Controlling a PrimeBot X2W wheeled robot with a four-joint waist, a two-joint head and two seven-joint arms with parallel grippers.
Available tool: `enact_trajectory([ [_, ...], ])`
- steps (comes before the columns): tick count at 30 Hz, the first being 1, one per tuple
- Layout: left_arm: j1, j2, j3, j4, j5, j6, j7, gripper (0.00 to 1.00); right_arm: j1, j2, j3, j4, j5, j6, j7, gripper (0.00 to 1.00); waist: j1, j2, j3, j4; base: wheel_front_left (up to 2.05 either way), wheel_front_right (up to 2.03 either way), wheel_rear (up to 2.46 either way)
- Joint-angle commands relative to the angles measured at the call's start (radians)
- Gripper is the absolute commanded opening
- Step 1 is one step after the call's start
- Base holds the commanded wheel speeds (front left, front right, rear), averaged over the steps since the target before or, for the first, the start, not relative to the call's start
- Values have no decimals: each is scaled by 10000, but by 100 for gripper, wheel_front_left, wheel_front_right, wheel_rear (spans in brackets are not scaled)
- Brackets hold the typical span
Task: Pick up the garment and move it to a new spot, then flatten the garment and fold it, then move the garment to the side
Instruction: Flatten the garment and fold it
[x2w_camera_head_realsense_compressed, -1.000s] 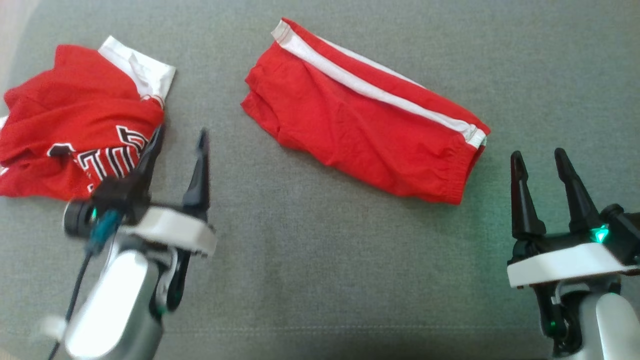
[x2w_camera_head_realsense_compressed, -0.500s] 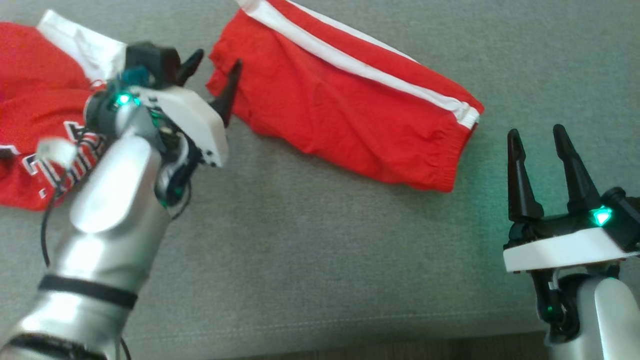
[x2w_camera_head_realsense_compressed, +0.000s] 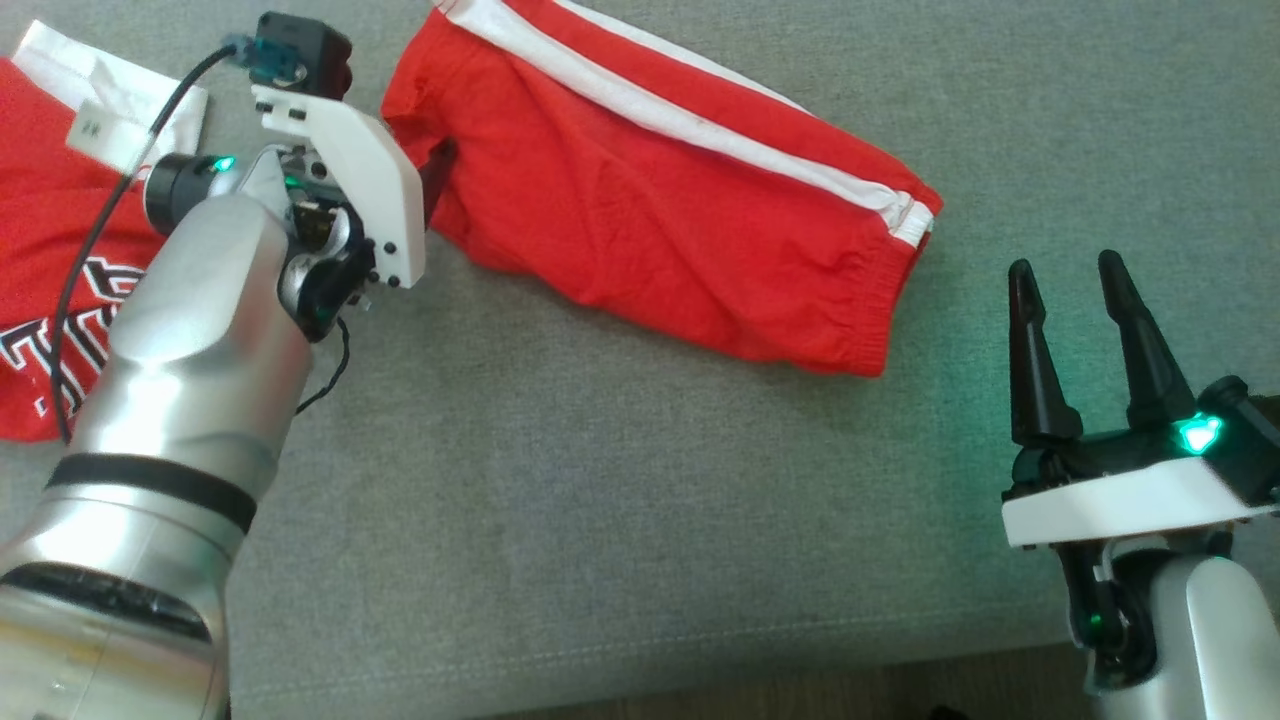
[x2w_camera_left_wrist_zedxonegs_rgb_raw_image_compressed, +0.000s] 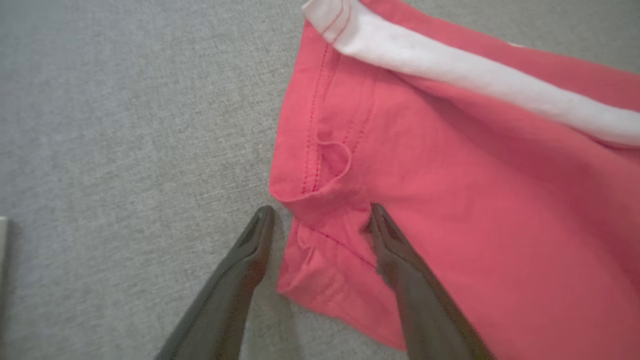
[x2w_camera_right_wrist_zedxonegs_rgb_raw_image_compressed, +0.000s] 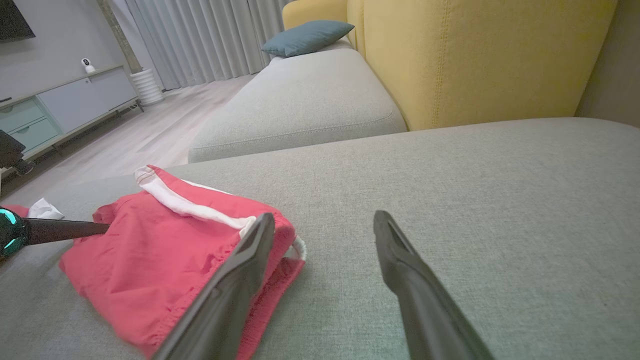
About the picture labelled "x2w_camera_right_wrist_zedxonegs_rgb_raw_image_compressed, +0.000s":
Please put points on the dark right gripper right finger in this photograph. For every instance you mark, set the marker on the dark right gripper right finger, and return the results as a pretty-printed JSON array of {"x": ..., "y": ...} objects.
[{"x": 430, "y": 320}]

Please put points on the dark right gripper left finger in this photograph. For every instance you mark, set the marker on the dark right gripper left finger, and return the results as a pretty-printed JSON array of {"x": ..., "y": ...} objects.
[{"x": 220, "y": 320}]

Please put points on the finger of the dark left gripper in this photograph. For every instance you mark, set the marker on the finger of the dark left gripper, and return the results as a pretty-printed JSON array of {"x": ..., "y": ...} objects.
[{"x": 65, "y": 230}]

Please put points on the red and white shirt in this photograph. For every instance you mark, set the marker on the red and white shirt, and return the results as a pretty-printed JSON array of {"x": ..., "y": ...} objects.
[{"x": 46, "y": 210}]

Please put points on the red shorts with white band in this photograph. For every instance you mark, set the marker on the red shorts with white band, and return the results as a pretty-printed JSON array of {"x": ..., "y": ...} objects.
[{"x": 150, "y": 260}]

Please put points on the dark floor object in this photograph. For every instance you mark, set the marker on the dark floor object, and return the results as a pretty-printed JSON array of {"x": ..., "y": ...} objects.
[{"x": 9, "y": 150}]

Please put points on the grey and green TV cabinet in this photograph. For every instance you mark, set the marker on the grey and green TV cabinet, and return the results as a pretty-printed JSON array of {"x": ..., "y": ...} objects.
[{"x": 75, "y": 105}]

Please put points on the white ribbed plant pot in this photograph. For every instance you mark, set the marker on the white ribbed plant pot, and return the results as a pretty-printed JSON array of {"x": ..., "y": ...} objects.
[{"x": 147, "y": 87}]

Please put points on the black flat television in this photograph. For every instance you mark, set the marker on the black flat television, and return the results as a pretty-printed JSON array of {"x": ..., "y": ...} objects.
[{"x": 12, "y": 20}]

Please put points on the grey pleated curtain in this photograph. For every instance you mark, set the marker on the grey pleated curtain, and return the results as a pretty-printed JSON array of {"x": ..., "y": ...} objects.
[{"x": 200, "y": 40}]

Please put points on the grey sofa seat cushion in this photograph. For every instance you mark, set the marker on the grey sofa seat cushion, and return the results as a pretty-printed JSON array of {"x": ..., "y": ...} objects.
[{"x": 300, "y": 100}]

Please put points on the yellow sofa backrest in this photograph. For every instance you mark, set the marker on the yellow sofa backrest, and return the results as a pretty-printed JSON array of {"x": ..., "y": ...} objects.
[{"x": 475, "y": 60}]

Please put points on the blue throw pillow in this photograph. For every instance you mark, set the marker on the blue throw pillow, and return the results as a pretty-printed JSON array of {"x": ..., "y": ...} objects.
[{"x": 305, "y": 37}]

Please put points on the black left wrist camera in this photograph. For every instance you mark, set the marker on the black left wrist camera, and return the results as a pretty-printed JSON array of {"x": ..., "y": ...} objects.
[{"x": 11, "y": 232}]

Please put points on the small white security camera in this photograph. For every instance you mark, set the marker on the small white security camera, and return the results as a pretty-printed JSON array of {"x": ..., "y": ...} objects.
[{"x": 88, "y": 65}]

